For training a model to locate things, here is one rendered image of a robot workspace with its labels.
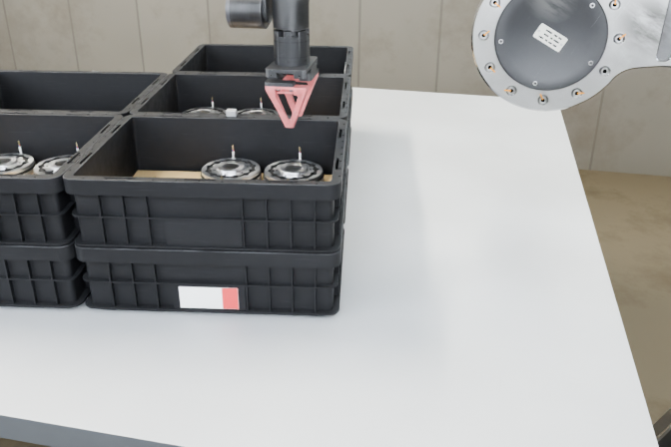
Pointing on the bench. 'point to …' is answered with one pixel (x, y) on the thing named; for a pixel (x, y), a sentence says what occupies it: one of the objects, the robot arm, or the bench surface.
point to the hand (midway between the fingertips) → (294, 117)
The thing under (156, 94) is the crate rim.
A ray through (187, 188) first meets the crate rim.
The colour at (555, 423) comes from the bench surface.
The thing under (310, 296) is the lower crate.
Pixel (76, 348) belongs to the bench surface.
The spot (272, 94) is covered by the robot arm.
